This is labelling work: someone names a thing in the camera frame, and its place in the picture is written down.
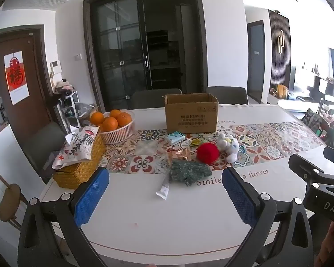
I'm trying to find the white shoe rack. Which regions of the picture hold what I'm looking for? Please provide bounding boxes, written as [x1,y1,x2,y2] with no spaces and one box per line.
[57,90,81,129]

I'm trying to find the pile of oranges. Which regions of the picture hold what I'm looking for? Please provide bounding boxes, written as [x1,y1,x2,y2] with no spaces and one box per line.
[90,109,134,133]

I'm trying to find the dark glass sliding door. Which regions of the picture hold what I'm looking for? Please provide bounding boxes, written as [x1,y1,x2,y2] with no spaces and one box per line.
[83,0,208,112]

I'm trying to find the red pompom ball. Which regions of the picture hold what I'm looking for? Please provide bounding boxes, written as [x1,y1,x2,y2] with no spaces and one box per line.
[196,142,220,165]

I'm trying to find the brown cardboard box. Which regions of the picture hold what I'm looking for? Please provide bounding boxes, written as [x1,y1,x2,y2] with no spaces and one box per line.
[163,93,219,135]

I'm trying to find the green knit cloth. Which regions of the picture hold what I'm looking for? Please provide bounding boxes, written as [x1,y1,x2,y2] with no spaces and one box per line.
[169,159,213,187]

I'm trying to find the clear plastic bag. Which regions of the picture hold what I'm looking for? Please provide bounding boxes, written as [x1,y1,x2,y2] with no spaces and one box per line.
[135,142,160,157]

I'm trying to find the white squeezed tube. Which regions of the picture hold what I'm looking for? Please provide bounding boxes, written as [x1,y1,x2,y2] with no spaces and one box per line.
[155,172,172,200]

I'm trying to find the yellow wicker tissue box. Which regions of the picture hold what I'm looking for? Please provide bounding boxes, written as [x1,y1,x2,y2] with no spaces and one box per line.
[52,135,106,190]

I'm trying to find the grey dining chair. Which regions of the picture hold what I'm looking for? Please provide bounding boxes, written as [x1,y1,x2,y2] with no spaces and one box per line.
[22,121,66,184]
[130,88,183,110]
[206,86,249,105]

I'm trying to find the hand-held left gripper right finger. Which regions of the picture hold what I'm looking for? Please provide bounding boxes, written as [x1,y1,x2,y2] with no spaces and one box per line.
[222,166,316,267]

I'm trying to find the pink ribbon bow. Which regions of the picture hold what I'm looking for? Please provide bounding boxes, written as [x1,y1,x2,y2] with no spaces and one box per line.
[167,148,191,168]

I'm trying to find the chair with patterned cushion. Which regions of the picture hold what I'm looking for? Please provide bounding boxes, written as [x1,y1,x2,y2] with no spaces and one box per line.
[300,108,334,146]

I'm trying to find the white plush toy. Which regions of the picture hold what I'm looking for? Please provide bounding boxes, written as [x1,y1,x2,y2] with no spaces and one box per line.
[217,132,240,163]

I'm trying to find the gold wall ornament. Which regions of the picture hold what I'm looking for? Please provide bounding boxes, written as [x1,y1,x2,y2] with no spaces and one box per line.
[277,29,285,54]

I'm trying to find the wooden chair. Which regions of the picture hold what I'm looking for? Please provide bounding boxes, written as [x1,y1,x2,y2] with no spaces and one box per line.
[0,164,29,230]

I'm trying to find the red and white poster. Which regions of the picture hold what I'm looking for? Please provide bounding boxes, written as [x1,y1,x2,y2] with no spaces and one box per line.
[3,50,31,106]

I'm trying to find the dark interior door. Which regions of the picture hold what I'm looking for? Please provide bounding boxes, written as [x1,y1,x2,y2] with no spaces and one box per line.
[246,20,267,104]

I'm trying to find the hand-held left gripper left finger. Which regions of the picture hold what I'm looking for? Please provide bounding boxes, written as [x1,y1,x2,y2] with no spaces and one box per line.
[17,166,110,267]

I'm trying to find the white low cabinet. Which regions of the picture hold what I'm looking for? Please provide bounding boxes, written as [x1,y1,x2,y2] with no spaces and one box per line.
[267,92,324,112]

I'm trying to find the white fruit basket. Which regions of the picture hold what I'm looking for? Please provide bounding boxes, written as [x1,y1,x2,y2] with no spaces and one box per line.
[98,109,136,145]

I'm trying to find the floral fabric tissue cover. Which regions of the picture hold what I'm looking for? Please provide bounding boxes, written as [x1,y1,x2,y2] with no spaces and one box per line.
[51,126,101,170]

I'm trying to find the teal tissue packet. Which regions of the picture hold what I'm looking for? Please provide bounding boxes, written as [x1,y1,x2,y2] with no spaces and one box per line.
[166,131,186,146]

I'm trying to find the ceiling air vent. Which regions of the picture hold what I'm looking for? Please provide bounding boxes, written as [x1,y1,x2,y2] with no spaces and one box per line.
[9,0,66,9]

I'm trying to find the brown wooden door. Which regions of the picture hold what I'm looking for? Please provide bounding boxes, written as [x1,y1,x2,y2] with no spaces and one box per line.
[0,24,62,143]

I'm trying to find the pile of clothes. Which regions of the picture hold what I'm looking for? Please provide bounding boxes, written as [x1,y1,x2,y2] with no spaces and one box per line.
[54,79,74,94]

